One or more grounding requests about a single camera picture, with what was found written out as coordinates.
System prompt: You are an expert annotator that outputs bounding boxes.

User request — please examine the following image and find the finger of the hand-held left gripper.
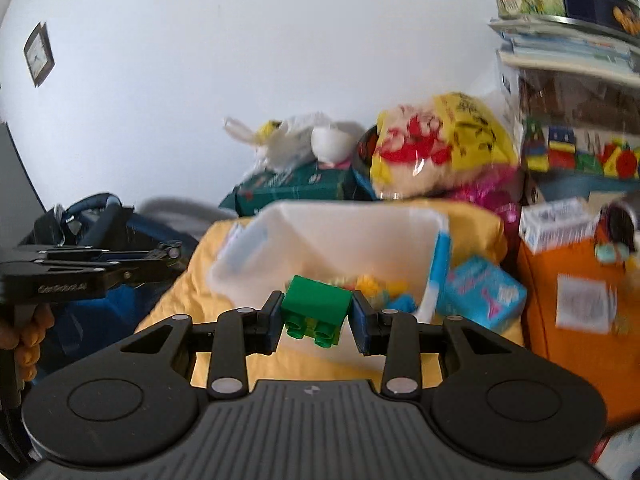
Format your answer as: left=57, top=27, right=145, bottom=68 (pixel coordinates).
left=14, top=240, right=182, bottom=267
left=107, top=247, right=182, bottom=289

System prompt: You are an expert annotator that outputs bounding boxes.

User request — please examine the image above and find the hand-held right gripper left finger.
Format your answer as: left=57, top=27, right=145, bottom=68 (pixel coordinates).
left=120, top=290, right=286, bottom=396

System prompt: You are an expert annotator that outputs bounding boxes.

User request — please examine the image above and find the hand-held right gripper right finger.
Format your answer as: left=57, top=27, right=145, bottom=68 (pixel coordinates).
left=349, top=291, right=521, bottom=395

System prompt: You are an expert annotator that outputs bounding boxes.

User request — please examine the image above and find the green brick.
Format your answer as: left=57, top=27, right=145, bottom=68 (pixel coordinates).
left=280, top=274, right=354, bottom=349

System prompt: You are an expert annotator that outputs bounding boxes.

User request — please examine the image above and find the light blue block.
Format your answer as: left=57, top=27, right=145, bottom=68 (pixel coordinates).
left=387, top=292, right=419, bottom=314

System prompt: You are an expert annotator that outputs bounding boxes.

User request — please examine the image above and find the white plastic bin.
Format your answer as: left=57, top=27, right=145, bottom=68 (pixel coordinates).
left=207, top=199, right=451, bottom=324

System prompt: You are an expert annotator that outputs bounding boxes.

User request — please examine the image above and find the person's left hand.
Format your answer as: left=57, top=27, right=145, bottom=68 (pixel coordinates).
left=0, top=303, right=55, bottom=384

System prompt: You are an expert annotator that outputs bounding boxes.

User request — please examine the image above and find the yellow blanket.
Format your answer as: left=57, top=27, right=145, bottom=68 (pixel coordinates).
left=134, top=202, right=524, bottom=389

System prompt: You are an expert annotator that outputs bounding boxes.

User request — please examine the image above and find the dark blue mesh bag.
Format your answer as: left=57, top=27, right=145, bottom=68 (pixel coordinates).
left=29, top=192, right=201, bottom=361

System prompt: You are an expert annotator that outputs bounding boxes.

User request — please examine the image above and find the teal cardboard box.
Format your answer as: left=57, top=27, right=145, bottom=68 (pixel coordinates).
left=439, top=254, right=529, bottom=334

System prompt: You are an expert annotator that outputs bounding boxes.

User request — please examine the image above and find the dark green carton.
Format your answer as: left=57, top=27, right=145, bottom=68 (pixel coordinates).
left=219, top=164, right=361, bottom=211

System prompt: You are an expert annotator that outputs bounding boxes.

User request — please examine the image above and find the dark round container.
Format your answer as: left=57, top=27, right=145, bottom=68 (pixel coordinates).
left=355, top=124, right=381, bottom=176

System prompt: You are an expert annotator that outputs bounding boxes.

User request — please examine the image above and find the white plastic bag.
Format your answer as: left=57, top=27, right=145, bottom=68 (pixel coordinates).
left=223, top=112, right=346, bottom=181

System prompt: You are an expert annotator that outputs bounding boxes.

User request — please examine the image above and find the pink plastic bag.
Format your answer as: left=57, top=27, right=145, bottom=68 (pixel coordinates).
left=444, top=167, right=521, bottom=226

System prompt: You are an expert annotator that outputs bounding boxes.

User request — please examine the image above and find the yellow and red snack bag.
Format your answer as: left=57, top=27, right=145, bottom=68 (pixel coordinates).
left=369, top=91, right=521, bottom=199

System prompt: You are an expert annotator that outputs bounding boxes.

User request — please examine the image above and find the orange box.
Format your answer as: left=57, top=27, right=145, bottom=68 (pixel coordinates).
left=514, top=229, right=640, bottom=431

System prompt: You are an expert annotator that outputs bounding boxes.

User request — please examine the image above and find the white and blue carton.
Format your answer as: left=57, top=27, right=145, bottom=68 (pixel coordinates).
left=518, top=197, right=604, bottom=254

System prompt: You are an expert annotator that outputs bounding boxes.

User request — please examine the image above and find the colourful toy puzzle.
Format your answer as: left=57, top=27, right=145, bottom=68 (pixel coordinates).
left=522, top=119, right=640, bottom=181

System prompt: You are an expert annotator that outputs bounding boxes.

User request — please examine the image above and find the black hair dryer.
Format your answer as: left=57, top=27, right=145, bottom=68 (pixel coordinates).
left=597, top=199, right=640, bottom=261

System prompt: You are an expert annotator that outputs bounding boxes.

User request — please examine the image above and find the clear plastic box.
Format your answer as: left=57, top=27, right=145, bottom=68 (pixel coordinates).
left=497, top=49, right=640, bottom=191

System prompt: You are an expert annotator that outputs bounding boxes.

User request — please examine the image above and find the stack of books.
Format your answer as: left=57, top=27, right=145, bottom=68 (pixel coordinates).
left=489, top=17, right=640, bottom=79

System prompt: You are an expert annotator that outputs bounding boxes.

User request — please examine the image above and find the framed wall clock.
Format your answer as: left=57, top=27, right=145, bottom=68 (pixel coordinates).
left=23, top=22, right=55, bottom=87

